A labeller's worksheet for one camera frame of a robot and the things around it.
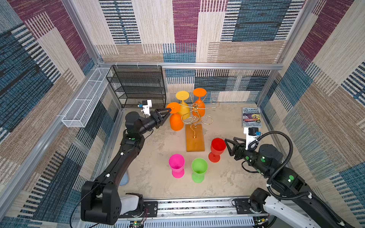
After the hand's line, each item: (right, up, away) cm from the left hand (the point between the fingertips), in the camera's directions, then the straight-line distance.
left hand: (171, 111), depth 71 cm
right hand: (+28, -14, -3) cm, 32 cm away
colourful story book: (+57, -3, +37) cm, 68 cm away
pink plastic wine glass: (+2, -27, +6) cm, 28 cm away
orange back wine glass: (+15, +4, +16) cm, 23 cm away
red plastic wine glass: (+25, -19, +9) cm, 33 cm away
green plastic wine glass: (+15, -30, +8) cm, 34 cm away
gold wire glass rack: (+13, -11, +23) cm, 29 cm away
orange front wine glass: (+2, -4, +8) cm, 10 cm away
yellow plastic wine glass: (+7, +1, +11) cm, 13 cm away
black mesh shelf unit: (-32, +23, +38) cm, 55 cm away
